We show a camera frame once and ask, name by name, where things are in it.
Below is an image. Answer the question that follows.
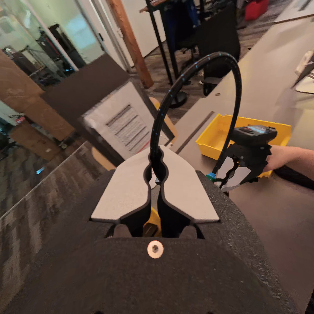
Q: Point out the black floor lamp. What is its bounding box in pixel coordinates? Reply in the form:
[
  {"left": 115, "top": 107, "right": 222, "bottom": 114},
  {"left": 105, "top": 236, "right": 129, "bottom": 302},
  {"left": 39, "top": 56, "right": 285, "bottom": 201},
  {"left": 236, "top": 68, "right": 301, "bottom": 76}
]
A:
[{"left": 145, "top": 0, "right": 188, "bottom": 109}]

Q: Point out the black clothing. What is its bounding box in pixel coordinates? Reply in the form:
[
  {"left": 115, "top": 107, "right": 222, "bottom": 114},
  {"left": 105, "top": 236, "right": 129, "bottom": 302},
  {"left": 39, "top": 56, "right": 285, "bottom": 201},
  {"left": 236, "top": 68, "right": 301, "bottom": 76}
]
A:
[{"left": 273, "top": 165, "right": 314, "bottom": 190}]

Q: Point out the wooden post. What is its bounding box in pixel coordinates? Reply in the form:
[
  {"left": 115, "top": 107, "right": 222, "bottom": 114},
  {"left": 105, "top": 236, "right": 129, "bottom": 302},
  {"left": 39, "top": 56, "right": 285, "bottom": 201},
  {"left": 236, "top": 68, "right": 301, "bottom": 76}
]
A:
[{"left": 107, "top": 0, "right": 154, "bottom": 89}]

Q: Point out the red bag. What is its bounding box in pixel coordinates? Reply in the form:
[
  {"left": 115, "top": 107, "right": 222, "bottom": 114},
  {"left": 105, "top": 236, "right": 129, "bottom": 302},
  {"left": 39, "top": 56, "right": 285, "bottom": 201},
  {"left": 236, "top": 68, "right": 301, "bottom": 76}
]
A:
[{"left": 244, "top": 0, "right": 270, "bottom": 21}]

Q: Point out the black table strip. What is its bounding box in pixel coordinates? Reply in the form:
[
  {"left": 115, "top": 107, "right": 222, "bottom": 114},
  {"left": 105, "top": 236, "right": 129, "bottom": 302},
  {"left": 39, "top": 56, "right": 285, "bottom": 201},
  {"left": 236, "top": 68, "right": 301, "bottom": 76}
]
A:
[{"left": 175, "top": 111, "right": 215, "bottom": 154}]

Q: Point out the white tablet stand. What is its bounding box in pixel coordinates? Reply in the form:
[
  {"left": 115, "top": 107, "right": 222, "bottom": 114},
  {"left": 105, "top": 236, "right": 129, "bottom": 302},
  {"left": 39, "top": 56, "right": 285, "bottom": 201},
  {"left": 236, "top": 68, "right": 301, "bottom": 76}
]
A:
[{"left": 293, "top": 50, "right": 314, "bottom": 94}]

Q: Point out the large cardboard box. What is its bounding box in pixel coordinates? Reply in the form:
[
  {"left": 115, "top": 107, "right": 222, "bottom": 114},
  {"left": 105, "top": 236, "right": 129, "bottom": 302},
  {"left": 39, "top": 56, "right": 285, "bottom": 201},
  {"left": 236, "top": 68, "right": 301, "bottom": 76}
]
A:
[
  {"left": 0, "top": 50, "right": 44, "bottom": 113},
  {"left": 10, "top": 121, "right": 62, "bottom": 161}
]

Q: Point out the black backing sheet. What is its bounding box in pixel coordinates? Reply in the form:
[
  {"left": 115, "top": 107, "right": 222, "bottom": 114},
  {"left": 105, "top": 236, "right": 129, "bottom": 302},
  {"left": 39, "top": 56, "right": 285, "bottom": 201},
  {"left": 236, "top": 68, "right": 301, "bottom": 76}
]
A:
[{"left": 40, "top": 53, "right": 176, "bottom": 167}]

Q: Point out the instruction sheet in clear sleeve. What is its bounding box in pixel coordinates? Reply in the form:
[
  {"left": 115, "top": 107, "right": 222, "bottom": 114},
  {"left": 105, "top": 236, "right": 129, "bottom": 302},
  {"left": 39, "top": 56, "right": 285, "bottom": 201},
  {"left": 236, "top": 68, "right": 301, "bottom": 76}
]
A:
[{"left": 82, "top": 81, "right": 170, "bottom": 160}]

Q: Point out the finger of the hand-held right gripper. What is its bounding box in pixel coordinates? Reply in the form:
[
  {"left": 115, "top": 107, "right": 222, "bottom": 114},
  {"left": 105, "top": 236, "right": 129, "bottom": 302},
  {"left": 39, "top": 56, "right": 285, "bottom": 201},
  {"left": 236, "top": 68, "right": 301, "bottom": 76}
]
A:
[
  {"left": 221, "top": 166, "right": 252, "bottom": 192},
  {"left": 217, "top": 157, "right": 235, "bottom": 183}
]

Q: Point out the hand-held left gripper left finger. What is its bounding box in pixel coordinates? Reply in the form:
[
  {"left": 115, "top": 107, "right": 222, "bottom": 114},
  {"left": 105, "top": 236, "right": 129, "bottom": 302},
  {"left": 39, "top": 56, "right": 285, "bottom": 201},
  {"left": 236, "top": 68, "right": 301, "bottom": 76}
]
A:
[{"left": 90, "top": 147, "right": 152, "bottom": 237}]

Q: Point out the instruction sheet on stand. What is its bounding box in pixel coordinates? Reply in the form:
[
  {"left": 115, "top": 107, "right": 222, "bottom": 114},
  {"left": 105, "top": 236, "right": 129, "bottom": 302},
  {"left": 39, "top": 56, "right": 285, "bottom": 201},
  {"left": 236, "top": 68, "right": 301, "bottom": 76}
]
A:
[{"left": 91, "top": 96, "right": 178, "bottom": 171}]

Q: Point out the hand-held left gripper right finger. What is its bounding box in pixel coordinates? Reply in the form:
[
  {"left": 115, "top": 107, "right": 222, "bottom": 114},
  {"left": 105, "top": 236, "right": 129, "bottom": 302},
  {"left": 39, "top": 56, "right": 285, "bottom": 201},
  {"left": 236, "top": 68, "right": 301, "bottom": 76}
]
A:
[{"left": 157, "top": 145, "right": 220, "bottom": 238}]

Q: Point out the thick braided HDMI cable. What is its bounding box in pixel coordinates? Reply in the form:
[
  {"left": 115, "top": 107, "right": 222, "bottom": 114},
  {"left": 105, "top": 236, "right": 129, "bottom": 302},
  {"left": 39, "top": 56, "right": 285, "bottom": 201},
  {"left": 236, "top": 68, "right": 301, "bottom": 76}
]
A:
[{"left": 149, "top": 51, "right": 243, "bottom": 188}]

